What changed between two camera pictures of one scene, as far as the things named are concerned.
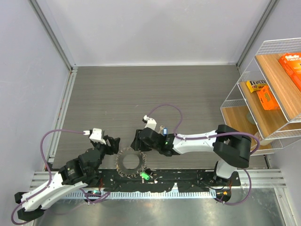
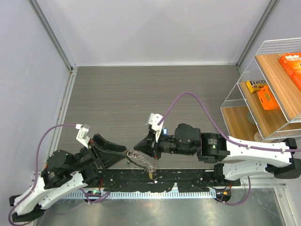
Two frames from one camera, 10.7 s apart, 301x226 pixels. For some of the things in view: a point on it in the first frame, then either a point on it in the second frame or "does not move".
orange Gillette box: [291, 62] does not move
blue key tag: [165, 131] does not move
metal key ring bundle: [128, 173] → [148, 164]
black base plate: [184, 180] does not move
